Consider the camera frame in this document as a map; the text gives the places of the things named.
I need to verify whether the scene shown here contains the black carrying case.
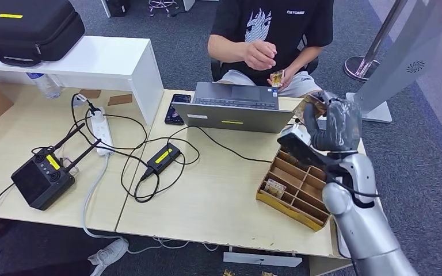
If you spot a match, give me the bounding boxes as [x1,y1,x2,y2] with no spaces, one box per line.
[0,0,86,68]

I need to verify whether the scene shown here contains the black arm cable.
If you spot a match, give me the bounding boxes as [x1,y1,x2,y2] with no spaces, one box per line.
[326,163,381,209]

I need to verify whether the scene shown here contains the white desk shelf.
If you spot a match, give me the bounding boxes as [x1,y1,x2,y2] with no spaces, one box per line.
[0,36,165,127]

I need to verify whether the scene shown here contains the person's right hand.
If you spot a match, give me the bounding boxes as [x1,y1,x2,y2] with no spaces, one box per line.
[243,40,278,71]

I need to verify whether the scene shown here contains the black smartphone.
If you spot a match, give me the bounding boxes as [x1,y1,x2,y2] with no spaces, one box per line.
[164,93,192,126]

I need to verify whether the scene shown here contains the white power strip cable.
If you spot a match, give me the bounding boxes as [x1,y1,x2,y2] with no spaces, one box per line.
[81,154,220,255]

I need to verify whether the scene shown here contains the chrome stanchion post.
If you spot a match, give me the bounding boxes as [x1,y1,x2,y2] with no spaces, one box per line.
[344,0,410,82]

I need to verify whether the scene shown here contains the clear plastic stand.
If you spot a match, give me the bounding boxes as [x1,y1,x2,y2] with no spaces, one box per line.
[60,156,80,177]

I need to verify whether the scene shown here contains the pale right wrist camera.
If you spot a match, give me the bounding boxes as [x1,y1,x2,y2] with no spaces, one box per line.
[276,125,346,174]

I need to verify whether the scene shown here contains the chrome chair base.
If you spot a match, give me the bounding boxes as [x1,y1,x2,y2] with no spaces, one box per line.
[148,0,180,17]

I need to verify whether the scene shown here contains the grey kiosk stand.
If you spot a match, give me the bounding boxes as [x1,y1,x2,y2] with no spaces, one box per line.
[346,0,442,124]

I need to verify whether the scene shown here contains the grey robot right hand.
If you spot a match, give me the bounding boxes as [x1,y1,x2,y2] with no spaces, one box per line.
[303,90,364,153]

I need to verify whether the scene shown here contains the black controller with antennas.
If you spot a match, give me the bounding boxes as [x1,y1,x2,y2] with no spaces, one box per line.
[10,122,102,212]

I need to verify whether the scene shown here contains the person's left hand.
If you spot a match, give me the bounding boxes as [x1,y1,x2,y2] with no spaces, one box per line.
[266,68,294,92]

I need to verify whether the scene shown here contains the black power adapter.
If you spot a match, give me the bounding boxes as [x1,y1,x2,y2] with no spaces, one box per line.
[146,143,182,176]

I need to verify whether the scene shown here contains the white power strip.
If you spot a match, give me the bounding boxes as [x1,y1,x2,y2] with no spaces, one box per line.
[89,106,114,157]

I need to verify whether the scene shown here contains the grey laptop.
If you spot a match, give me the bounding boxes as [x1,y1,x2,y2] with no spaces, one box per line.
[171,81,295,135]

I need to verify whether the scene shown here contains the clear plastic water bottle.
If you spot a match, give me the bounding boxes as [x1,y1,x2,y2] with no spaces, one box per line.
[25,72,62,100]

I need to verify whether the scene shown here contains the black adapter cable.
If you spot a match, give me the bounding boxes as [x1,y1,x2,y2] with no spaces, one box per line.
[70,94,201,204]

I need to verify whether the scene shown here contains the white panel under desk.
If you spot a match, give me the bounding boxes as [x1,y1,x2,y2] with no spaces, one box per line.
[223,251,304,268]

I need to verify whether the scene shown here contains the white sneaker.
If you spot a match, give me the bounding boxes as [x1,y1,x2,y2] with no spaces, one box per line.
[87,237,129,276]

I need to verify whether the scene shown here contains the person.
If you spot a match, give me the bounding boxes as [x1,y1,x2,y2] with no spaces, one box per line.
[207,0,335,98]

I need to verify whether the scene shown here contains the black device cable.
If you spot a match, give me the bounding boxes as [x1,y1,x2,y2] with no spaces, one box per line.
[166,118,302,164]

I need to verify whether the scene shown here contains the stack of hotel cards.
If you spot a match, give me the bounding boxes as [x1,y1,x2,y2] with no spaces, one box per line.
[270,70,285,89]

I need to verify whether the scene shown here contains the wooden card organizer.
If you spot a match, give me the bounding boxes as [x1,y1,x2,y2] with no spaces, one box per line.
[256,146,332,232]

